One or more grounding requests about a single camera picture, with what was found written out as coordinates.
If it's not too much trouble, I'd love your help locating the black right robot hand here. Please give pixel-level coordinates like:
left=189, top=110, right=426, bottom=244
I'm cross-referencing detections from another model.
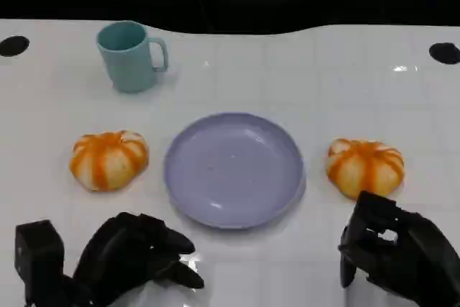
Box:
left=337, top=190, right=460, bottom=307

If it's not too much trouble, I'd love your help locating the pale green mug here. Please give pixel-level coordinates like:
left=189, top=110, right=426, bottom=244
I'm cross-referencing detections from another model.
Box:
left=96, top=21, right=169, bottom=94

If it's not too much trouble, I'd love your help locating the orange white toy bread roll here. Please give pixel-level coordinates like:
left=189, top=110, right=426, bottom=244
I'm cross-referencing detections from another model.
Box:
left=326, top=137, right=405, bottom=200
left=68, top=129, right=150, bottom=192

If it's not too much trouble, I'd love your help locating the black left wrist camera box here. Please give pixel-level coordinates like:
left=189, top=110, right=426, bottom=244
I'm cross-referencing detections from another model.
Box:
left=14, top=219, right=66, bottom=307

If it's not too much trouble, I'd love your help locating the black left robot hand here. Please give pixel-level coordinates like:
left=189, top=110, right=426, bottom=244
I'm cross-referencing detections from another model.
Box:
left=61, top=211, right=206, bottom=307

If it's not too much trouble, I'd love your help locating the lilac plate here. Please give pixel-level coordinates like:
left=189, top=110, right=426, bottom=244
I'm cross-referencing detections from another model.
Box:
left=164, top=111, right=307, bottom=231

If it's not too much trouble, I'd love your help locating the black table grommet hole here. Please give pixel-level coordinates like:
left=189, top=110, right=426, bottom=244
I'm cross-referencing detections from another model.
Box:
left=428, top=42, right=460, bottom=65
left=0, top=35, right=30, bottom=57

